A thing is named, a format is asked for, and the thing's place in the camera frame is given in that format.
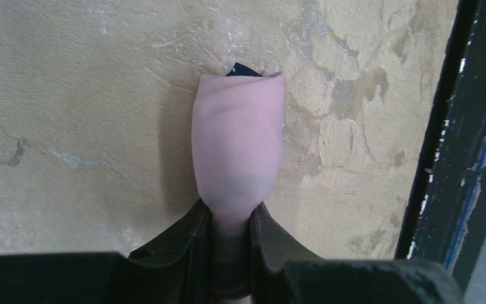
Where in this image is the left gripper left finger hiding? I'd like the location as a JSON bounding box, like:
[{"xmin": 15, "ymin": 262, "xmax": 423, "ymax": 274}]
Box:
[{"xmin": 0, "ymin": 201, "xmax": 211, "ymax": 303}]

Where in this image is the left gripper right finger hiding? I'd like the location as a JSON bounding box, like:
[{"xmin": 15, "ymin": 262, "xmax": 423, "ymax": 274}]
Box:
[{"xmin": 250, "ymin": 204, "xmax": 463, "ymax": 303}]

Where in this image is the pink underwear navy trim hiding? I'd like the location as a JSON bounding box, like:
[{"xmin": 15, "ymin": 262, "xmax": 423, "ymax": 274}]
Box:
[{"xmin": 191, "ymin": 72, "xmax": 285, "ymax": 303}]

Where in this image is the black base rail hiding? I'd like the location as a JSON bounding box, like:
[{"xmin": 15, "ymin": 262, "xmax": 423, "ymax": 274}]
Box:
[{"xmin": 396, "ymin": 1, "xmax": 486, "ymax": 291}]

